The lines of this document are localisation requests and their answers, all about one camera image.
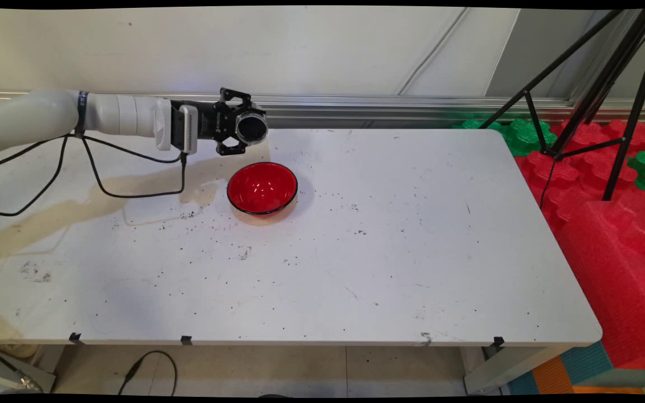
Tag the aluminium wall rail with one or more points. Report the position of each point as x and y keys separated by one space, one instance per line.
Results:
x=384 y=106

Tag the multicolour foam floor mat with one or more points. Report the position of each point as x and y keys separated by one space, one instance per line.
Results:
x=585 y=361

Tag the black tripod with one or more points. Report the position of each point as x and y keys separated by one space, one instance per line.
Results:
x=607 y=78

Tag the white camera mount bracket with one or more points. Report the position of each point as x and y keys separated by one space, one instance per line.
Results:
x=163 y=126

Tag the clear jar with dark grains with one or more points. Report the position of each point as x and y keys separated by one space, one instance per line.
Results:
x=252 y=130

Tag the grey table leg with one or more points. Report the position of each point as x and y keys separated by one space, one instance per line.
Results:
x=501 y=369
x=45 y=380

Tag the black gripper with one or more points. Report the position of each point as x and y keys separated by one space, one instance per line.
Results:
x=213 y=120

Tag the red bowl with black rim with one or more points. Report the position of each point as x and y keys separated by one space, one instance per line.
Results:
x=262 y=187

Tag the red foam puzzle block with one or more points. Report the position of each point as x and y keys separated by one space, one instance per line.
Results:
x=574 y=184
x=597 y=134

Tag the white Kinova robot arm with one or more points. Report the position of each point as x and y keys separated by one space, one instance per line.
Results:
x=31 y=117

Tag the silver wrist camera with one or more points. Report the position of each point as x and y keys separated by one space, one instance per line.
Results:
x=189 y=129

